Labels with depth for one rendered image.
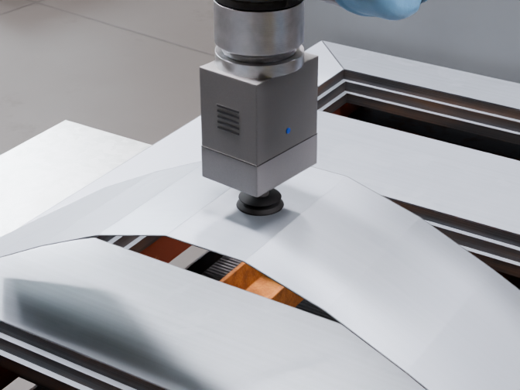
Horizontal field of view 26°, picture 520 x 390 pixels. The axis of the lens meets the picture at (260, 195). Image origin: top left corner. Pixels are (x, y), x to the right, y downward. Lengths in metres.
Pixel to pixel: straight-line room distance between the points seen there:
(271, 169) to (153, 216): 0.13
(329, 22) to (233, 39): 0.98
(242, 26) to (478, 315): 0.32
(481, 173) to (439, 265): 0.46
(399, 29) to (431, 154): 0.38
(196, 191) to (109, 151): 0.71
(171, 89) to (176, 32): 0.56
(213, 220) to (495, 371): 0.27
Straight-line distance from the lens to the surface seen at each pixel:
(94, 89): 3.91
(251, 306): 1.18
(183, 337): 1.14
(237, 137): 0.94
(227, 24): 0.92
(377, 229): 1.01
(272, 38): 0.91
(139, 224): 1.02
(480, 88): 1.71
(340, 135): 1.54
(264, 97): 0.92
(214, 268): 1.82
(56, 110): 3.77
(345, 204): 1.03
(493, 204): 1.39
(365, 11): 0.83
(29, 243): 1.13
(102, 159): 1.74
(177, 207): 1.03
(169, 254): 1.45
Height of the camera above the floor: 1.53
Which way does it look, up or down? 29 degrees down
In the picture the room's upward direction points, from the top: straight up
